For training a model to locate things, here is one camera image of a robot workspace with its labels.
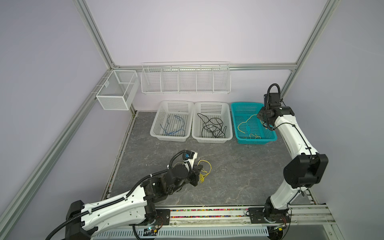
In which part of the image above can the blue cable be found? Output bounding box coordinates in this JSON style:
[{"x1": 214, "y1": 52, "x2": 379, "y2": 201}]
[{"x1": 159, "y1": 113, "x2": 186, "y2": 136}]

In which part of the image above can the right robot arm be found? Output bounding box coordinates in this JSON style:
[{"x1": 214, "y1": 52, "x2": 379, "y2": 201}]
[{"x1": 257, "y1": 83, "x2": 329, "y2": 223}]

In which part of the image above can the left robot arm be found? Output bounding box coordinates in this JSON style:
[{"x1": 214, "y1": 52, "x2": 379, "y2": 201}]
[{"x1": 46, "y1": 150, "x2": 203, "y2": 240}]

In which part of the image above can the teal plastic basket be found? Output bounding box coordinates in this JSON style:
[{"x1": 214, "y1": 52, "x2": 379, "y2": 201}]
[{"x1": 231, "y1": 102, "x2": 278, "y2": 145}]

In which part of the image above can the white plastic basket middle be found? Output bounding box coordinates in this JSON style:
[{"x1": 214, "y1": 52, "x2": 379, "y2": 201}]
[{"x1": 192, "y1": 102, "x2": 233, "y2": 144}]

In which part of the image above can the white plastic basket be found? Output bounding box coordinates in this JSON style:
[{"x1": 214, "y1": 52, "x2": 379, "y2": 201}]
[
  {"x1": 192, "y1": 102, "x2": 233, "y2": 144},
  {"x1": 150, "y1": 101, "x2": 194, "y2": 142}
]

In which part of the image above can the white plastic basket left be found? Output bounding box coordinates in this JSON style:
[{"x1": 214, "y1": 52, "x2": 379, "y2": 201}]
[{"x1": 150, "y1": 101, "x2": 194, "y2": 142}]

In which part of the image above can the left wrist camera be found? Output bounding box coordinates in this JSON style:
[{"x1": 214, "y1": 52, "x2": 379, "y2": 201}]
[{"x1": 182, "y1": 150, "x2": 198, "y2": 172}]

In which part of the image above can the white vented cable duct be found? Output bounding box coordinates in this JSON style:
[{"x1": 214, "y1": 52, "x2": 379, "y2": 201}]
[{"x1": 93, "y1": 226, "x2": 269, "y2": 240}]

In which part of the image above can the white wire wall shelf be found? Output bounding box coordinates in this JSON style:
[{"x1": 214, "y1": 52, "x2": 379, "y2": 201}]
[{"x1": 141, "y1": 62, "x2": 232, "y2": 94}]

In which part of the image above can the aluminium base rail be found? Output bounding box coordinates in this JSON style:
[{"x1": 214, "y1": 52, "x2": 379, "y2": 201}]
[{"x1": 89, "y1": 204, "x2": 337, "y2": 230}]

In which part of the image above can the white mesh wall box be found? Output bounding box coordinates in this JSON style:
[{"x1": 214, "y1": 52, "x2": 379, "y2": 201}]
[{"x1": 96, "y1": 70, "x2": 140, "y2": 111}]

